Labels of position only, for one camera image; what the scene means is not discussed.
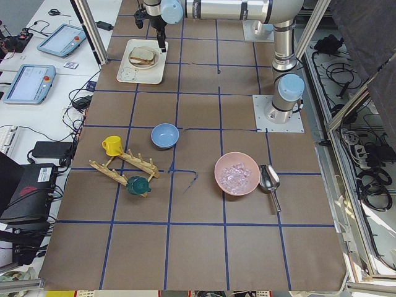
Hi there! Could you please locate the wooden dish rack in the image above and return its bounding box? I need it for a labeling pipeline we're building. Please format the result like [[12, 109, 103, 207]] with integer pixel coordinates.
[[89, 148, 161, 199]]

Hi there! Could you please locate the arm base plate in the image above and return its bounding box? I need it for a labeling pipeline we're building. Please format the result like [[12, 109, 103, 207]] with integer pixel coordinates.
[[252, 95, 304, 133], [243, 20, 274, 43]]

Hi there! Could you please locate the dark green mug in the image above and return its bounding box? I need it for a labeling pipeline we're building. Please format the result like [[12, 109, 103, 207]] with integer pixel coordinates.
[[126, 176, 151, 196]]

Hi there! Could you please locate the lower teach pendant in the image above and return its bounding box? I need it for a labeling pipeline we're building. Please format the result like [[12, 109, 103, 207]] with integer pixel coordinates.
[[4, 64, 56, 105]]

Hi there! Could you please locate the bread slice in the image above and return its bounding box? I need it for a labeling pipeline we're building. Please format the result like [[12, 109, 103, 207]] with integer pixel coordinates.
[[129, 48, 155, 63], [129, 59, 155, 67]]

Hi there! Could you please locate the upper teach pendant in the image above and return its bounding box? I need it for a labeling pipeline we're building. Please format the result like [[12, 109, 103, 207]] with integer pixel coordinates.
[[37, 24, 86, 58]]

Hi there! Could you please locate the teach pendant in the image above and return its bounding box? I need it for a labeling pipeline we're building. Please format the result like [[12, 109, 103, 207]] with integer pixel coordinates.
[[37, 24, 86, 58], [4, 64, 56, 105]]

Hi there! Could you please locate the aluminium frame post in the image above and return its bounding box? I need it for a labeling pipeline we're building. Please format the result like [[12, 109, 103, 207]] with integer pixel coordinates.
[[70, 0, 108, 66]]

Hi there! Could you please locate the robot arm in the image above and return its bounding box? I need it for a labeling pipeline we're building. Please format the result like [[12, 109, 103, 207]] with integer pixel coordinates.
[[134, 0, 304, 124]]

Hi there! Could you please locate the pink bowl with ice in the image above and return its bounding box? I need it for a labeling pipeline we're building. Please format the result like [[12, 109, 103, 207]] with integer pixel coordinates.
[[214, 152, 260, 196]]

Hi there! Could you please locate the blue bowl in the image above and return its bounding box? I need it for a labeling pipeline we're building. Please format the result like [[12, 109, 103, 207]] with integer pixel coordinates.
[[151, 123, 179, 149]]

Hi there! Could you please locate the cream round plate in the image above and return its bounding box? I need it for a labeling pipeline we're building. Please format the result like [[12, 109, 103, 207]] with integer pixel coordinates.
[[127, 46, 159, 69]]

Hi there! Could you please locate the metal scoop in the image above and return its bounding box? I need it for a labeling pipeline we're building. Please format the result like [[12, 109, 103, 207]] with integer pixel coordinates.
[[259, 165, 282, 212]]

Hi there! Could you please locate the black power adapter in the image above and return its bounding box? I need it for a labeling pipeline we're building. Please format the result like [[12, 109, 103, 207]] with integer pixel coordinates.
[[32, 141, 72, 159]]

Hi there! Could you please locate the yellow mug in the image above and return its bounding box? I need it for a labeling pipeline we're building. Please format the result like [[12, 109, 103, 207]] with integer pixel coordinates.
[[102, 136, 124, 157]]

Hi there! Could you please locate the cream bear tray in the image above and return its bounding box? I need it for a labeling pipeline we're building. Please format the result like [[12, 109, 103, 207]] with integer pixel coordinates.
[[116, 39, 168, 84]]

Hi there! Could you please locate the black electronics box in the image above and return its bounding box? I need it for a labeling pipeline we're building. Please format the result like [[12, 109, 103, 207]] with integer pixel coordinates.
[[1, 153, 58, 225]]

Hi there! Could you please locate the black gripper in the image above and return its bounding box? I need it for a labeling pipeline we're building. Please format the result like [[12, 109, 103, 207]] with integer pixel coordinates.
[[146, 11, 166, 53]]

